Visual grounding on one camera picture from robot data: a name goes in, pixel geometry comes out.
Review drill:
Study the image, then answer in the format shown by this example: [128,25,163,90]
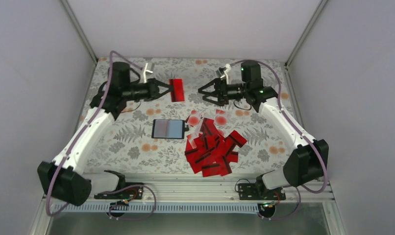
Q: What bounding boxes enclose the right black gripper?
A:
[197,78,248,107]

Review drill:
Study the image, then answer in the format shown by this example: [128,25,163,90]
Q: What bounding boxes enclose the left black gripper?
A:
[123,78,173,101]

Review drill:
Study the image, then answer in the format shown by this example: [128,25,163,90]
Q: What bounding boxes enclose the black card holder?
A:
[151,119,186,140]

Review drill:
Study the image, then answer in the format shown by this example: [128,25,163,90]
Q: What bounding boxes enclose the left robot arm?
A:
[37,62,174,206]

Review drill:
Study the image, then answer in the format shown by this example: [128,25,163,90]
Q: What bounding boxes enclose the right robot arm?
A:
[198,60,329,199]

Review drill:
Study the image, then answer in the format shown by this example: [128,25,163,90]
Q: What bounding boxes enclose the white red-dot card right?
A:
[215,109,228,126]

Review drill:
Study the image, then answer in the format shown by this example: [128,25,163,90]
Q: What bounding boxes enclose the white red-dot card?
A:
[215,109,228,126]
[185,110,202,127]

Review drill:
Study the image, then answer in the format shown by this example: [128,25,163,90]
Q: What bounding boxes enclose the white red-dot card top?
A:
[185,110,202,127]

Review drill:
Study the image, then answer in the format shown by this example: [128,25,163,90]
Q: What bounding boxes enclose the red card centre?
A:
[200,117,218,136]

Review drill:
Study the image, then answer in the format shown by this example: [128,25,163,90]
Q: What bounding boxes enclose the red card right edge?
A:
[224,131,247,150]

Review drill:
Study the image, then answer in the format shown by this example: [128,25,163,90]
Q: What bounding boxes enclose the red card bottom left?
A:
[185,150,208,174]

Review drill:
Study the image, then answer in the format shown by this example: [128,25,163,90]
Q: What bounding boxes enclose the red card bottom middle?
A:
[216,151,239,176]

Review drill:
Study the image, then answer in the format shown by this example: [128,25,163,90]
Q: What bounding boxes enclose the floral patterned table mat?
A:
[84,58,292,176]

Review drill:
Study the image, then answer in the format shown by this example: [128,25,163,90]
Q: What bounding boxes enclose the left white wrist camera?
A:
[140,62,154,83]

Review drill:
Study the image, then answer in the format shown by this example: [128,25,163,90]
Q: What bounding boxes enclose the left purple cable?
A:
[45,50,156,221]

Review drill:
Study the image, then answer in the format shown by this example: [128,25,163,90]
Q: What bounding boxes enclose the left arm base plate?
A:
[94,182,144,200]

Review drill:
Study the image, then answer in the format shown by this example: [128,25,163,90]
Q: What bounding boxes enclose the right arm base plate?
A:
[235,183,286,201]

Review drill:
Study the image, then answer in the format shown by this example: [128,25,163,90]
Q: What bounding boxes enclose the aluminium rail frame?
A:
[30,174,345,235]

